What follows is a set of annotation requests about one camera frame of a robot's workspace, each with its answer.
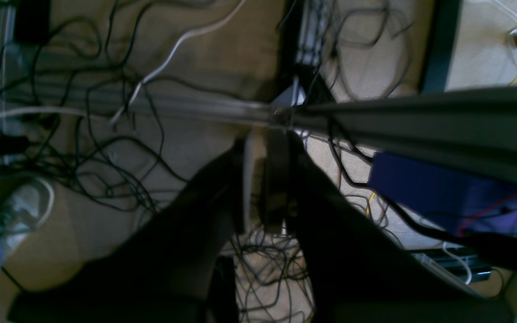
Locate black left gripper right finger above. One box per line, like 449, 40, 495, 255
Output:
264, 130, 515, 323

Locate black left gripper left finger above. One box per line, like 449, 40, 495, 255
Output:
8, 139, 245, 323

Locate blue electronics box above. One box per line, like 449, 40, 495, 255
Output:
368, 153, 517, 236

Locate white grey sneaker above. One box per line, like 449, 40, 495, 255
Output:
0, 177, 55, 258

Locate grey aluminium frame rail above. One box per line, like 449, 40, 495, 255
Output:
0, 85, 517, 189

